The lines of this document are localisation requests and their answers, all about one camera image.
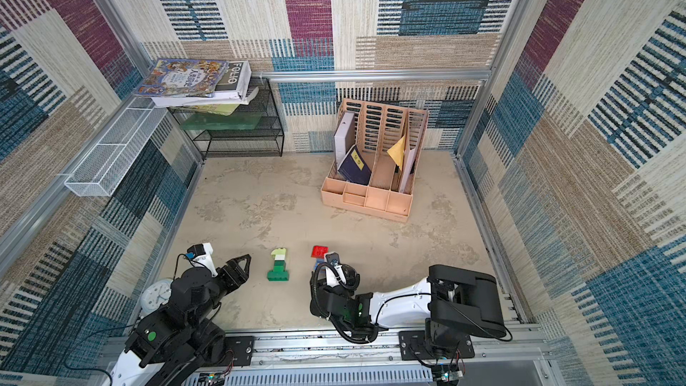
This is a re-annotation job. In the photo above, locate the yellow envelope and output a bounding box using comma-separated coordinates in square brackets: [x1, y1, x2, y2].
[387, 136, 406, 171]

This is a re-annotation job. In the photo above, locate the pale blue round clock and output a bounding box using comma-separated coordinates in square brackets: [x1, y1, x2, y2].
[140, 278, 173, 305]

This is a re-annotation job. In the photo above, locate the red lego brick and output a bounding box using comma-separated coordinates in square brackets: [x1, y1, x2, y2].
[311, 246, 329, 259]

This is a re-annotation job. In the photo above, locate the pale pink folder in organizer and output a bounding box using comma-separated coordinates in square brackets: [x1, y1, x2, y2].
[398, 118, 422, 193]

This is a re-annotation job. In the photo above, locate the pink desk file organizer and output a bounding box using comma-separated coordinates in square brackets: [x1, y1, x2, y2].
[321, 99, 429, 223]

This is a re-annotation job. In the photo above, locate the black wire shelf rack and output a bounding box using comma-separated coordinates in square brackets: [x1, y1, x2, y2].
[170, 78, 285, 160]

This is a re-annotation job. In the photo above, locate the dark purple book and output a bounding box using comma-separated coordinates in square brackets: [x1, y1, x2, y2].
[337, 145, 372, 186]

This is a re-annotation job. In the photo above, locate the black and white Folio book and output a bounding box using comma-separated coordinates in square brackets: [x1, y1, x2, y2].
[150, 61, 252, 107]

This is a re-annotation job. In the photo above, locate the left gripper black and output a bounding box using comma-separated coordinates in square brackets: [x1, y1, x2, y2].
[186, 252, 251, 331]

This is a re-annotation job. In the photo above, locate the long green lego brick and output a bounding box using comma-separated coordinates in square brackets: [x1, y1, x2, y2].
[267, 270, 289, 282]

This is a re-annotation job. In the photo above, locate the colourful illustrated book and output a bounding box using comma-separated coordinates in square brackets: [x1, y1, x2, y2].
[133, 58, 229, 98]

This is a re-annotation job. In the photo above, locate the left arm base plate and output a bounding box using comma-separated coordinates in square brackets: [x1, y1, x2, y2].
[219, 335, 255, 367]

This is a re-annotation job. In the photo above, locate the white wire mesh basket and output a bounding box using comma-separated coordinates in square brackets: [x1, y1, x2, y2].
[64, 98, 166, 198]

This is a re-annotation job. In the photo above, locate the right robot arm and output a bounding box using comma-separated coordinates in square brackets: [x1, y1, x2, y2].
[309, 262, 513, 357]

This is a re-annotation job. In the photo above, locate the white book in organizer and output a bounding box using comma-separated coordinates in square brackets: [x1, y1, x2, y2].
[334, 112, 356, 166]

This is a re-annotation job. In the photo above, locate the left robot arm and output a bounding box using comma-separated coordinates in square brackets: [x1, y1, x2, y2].
[107, 254, 255, 385]

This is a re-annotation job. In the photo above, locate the lime green lego brick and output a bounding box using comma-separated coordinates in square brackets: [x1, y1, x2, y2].
[271, 248, 287, 261]

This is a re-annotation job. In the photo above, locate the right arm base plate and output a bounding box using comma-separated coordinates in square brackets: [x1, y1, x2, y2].
[398, 330, 475, 361]

